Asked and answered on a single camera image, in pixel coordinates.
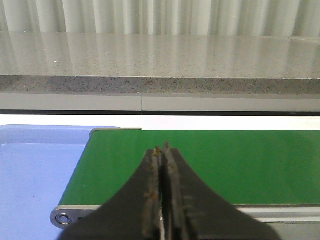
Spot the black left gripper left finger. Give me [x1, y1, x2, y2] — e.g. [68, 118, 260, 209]
[58, 147, 162, 240]

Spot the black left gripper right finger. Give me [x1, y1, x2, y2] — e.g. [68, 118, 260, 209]
[162, 142, 280, 240]

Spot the green conveyor belt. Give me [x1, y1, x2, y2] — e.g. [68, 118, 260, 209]
[60, 128, 320, 206]

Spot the blue plastic tray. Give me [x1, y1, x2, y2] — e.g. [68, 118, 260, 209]
[0, 124, 121, 240]

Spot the white cabinet panel under counter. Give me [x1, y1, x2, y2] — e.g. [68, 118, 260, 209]
[0, 93, 320, 112]

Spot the grey speckled stone counter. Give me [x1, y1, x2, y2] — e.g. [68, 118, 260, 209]
[0, 32, 320, 96]

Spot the white pleated curtain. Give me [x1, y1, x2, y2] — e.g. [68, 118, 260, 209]
[0, 0, 320, 37]

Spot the aluminium conveyor frame rail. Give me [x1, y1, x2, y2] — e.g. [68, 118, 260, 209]
[49, 204, 320, 229]

